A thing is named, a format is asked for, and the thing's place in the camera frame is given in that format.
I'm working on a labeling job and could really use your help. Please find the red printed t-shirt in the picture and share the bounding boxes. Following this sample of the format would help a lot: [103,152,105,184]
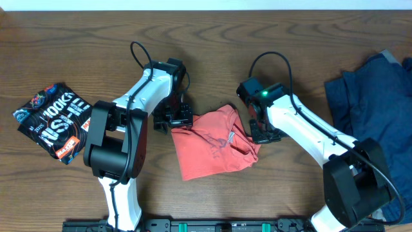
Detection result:
[171,104,260,181]

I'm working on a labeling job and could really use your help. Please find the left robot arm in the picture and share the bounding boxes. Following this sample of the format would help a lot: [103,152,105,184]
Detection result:
[83,58,193,231]

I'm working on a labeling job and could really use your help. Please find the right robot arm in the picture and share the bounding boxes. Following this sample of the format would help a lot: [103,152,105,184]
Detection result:
[236,79,395,231]

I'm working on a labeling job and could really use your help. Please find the black printed folded shirt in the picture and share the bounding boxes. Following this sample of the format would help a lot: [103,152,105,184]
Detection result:
[13,82,92,164]

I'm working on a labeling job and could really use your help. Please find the navy blue garment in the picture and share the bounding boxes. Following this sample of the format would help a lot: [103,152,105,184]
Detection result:
[325,50,411,224]

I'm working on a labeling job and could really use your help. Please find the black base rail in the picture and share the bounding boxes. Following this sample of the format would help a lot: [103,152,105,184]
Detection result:
[62,215,386,232]

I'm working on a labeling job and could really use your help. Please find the right black cable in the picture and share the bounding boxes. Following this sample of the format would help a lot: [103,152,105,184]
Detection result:
[248,50,406,226]

